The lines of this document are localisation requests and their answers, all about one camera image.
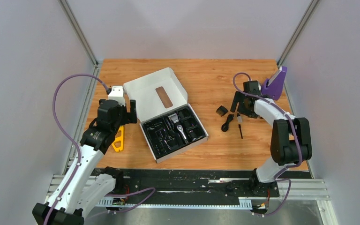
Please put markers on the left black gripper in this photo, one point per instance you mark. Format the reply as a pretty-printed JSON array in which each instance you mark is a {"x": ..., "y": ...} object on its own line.
[{"x": 126, "y": 117}]

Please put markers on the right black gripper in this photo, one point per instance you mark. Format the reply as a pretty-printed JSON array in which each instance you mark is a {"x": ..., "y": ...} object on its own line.
[{"x": 239, "y": 97}]

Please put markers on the small clear oil bottle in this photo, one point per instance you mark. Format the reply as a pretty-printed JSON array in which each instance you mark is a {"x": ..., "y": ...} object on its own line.
[{"x": 239, "y": 118}]

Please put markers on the black silver hair clipper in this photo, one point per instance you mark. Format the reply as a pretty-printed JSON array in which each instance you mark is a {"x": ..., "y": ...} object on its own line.
[{"x": 176, "y": 121}]

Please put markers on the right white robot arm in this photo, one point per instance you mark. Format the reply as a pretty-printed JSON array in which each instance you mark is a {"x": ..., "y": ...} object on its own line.
[{"x": 290, "y": 143}]

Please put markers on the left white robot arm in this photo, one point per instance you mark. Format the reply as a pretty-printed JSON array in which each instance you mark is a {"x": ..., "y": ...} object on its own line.
[{"x": 70, "y": 203}]

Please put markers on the black clipper guard comb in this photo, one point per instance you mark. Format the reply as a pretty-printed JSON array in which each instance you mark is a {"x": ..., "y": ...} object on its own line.
[{"x": 221, "y": 111}]

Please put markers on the black cleaning brush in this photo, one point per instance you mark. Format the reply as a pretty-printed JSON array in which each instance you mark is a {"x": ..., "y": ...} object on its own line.
[{"x": 240, "y": 130}]

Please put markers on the purple wedge stand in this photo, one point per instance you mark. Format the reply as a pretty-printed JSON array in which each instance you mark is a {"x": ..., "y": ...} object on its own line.
[{"x": 273, "y": 87}]

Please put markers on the yellow plastic triangle toy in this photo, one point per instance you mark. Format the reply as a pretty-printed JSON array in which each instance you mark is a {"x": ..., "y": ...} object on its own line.
[{"x": 118, "y": 144}]

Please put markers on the white box with black tray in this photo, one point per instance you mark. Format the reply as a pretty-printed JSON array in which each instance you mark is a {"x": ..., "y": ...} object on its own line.
[{"x": 158, "y": 95}]

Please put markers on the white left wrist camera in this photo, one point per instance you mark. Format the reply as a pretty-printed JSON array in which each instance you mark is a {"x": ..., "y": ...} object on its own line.
[{"x": 117, "y": 94}]

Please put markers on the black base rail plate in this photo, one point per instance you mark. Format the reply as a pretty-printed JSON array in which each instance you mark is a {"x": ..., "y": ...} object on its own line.
[{"x": 194, "y": 187}]

